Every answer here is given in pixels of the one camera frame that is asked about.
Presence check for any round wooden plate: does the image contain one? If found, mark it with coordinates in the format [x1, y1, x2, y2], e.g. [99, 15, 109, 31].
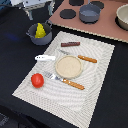
[55, 55, 83, 79]

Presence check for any black stove burner back-left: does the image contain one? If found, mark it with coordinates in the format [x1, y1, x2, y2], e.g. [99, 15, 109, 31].
[69, 0, 84, 6]

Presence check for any brown toy stove board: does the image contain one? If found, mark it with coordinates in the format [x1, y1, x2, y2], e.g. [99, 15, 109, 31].
[50, 0, 128, 43]

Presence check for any yellow toy cheese wedge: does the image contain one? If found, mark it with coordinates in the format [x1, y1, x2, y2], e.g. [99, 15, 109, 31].
[35, 23, 46, 38]

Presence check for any red toy tomato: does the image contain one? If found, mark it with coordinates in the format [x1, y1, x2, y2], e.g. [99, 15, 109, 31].
[31, 73, 44, 88]

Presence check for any beige bowl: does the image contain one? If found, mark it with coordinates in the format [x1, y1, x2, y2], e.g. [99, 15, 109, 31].
[116, 4, 128, 30]

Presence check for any grey pot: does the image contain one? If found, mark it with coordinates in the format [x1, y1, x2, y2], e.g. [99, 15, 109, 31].
[26, 20, 52, 45]
[79, 4, 101, 23]

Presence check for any black stove burner back-right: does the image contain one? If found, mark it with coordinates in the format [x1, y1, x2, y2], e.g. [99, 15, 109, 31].
[90, 1, 104, 9]

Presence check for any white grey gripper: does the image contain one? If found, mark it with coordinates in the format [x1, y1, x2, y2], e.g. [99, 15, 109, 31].
[10, 0, 55, 20]

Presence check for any grey pot on stove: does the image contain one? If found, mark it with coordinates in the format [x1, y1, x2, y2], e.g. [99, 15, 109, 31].
[79, 4, 101, 23]

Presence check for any toy knife wooden handle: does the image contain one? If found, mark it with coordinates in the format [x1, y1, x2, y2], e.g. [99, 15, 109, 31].
[59, 49, 98, 64]

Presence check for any toy fork wooden handle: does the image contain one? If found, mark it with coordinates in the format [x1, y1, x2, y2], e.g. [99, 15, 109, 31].
[43, 71, 85, 90]

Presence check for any woven grey placemat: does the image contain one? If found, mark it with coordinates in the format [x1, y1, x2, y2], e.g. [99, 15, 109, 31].
[13, 31, 114, 128]

